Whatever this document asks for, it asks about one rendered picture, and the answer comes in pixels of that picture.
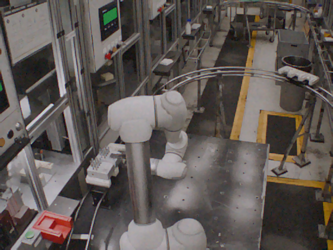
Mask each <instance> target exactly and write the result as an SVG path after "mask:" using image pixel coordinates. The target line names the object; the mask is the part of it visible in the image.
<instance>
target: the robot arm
mask: <svg viewBox="0 0 333 250"><path fill-rule="evenodd" d="M186 114H187V108H186V103H185V102H184V99H183V97H182V96H181V94H180V93H178V92H176V91H173V90H172V91H169V92H166V93H164V94H163V95H158V96H135V97H130V98H124V99H121V100H119V101H117V102H115V103H114V104H112V105H110V106H109V107H108V125H109V127H110V128H111V129H112V130H113V131H115V132H118V133H119V135H120V138H121V139H122V141H124V142H125V152H124V151H123V152H122V153H121V154H113V153H111V155H110V157H112V158H117V159H125V160H126V162H127V163H126V164H123V162H120V163H119V165H118V166H119V167H121V168H122V169H124V171H127V174H128V178H129V183H130V195H131V206H132V213H133V218H134V220H132V222H131V223H130V224H129V225H128V231H127V232H124V233H123V235H122V236H121V238H120V248H121V250H210V249H208V248H206V245H207V241H206V235H205V231H204V228H203V227H202V225H201V224H200V223H199V222H198V221H197V220H194V219H191V218H185V219H182V220H180V221H179V222H177V223H175V224H174V225H173V226H171V227H168V228H166V229H163V227H162V224H161V222H160V221H159V220H158V219H157V218H156V215H155V207H154V200H153V186H152V174H154V175H157V176H161V177H163V178H166V179H173V180H181V179H183V178H185V176H186V174H187V169H188V168H187V166H186V165H185V164H184V163H183V162H182V159H183V156H184V153H185V151H186V147H187V135H186V134H185V133H184V132H183V131H181V130H182V128H183V126H184V123H185V120H186ZM157 127H163V128H164V132H165V137H166V139H167V141H168V142H167V145H166V151H165V155H164V157H163V159H162V160H160V159H154V158H150V150H149V139H150V137H151V135H152V128H157Z"/></svg>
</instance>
